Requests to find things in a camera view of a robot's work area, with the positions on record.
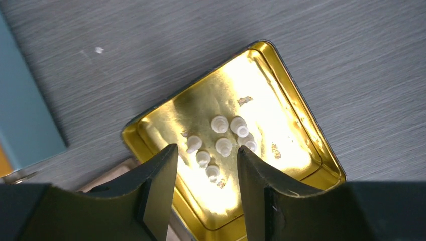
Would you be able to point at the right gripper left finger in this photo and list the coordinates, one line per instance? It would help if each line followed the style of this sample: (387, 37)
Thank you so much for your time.
(133, 206)

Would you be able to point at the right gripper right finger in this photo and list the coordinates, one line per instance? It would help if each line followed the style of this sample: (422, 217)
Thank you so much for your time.
(278, 207)

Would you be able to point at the yellow drawer box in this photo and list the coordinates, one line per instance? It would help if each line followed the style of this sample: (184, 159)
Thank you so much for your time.
(29, 134)

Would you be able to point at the white chess knight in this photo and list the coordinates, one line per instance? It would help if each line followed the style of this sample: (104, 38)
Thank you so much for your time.
(194, 143)

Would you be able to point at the tall white chess piece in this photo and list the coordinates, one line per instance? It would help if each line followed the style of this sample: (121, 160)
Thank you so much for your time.
(239, 127)

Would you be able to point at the yellow metal tray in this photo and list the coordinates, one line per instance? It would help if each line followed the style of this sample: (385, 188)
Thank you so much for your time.
(254, 84)

